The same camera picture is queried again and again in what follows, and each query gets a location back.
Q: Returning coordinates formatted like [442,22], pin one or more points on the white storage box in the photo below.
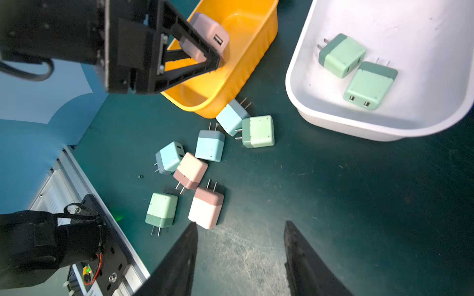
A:
[430,43]

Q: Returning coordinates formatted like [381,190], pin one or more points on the green plug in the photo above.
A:
[257,132]
[341,55]
[161,211]
[370,85]

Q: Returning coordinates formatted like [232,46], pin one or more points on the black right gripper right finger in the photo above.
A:
[307,274]

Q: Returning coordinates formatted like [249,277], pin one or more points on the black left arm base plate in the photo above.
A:
[104,274]

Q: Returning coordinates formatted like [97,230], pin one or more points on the pink plug front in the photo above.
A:
[206,206]

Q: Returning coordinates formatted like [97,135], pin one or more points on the blue plug middle cluster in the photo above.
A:
[210,144]

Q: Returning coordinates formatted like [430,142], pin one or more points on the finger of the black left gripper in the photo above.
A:
[174,77]

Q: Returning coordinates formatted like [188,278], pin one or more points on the pink plug cluster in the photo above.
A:
[211,31]

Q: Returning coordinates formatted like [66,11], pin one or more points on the yellow storage box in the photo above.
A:
[252,27]

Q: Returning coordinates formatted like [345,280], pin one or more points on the pink plug left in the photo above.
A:
[190,172]

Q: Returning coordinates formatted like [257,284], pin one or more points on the blue plug cluster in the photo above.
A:
[169,158]
[210,144]

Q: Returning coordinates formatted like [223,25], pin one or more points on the blue plug left cluster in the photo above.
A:
[169,158]

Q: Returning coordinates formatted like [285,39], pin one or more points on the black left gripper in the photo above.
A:
[119,37]

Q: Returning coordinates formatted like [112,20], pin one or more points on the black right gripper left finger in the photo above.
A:
[174,276]

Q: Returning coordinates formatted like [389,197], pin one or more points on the blue plug near yellow box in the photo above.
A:
[232,115]

